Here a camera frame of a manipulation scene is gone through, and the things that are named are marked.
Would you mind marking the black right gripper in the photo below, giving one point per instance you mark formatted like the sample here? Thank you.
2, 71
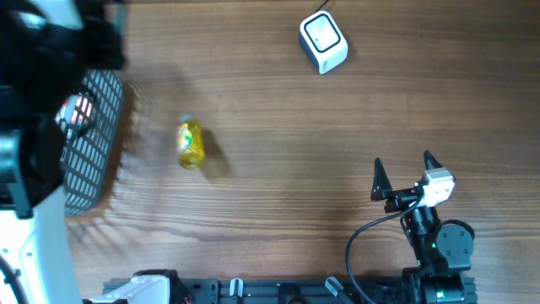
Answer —
382, 190

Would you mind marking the yellow dish soap bottle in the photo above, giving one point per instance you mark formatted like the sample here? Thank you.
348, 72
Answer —
189, 143

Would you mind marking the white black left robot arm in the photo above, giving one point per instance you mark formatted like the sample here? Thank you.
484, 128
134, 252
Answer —
46, 49

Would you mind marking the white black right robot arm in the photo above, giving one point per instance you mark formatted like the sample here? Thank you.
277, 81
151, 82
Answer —
443, 248

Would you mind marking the white barcode scanner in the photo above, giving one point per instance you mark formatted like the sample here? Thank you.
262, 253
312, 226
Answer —
322, 41

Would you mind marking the grey plastic shopping basket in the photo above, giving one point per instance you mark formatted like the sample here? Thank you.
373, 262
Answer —
89, 121

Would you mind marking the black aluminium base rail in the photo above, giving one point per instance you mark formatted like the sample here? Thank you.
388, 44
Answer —
165, 286

